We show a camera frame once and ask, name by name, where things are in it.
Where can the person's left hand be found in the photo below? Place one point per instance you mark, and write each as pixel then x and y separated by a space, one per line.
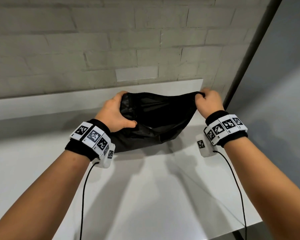
pixel 112 114

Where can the person's right hand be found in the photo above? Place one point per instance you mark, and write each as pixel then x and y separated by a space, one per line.
pixel 210 102

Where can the black fabric pouch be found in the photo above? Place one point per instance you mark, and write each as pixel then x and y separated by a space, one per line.
pixel 155 119

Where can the person's right forearm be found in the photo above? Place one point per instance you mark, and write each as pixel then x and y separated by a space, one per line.
pixel 270 189

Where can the person's left forearm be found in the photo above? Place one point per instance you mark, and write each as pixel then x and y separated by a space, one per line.
pixel 35 199

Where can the black wristband with marker tiles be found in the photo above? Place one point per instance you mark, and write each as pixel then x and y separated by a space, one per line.
pixel 226 128
pixel 90 138

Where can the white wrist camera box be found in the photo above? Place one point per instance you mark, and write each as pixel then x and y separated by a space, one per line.
pixel 205 147
pixel 106 157

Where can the dark corner post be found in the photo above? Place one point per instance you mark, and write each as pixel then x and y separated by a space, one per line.
pixel 252 49

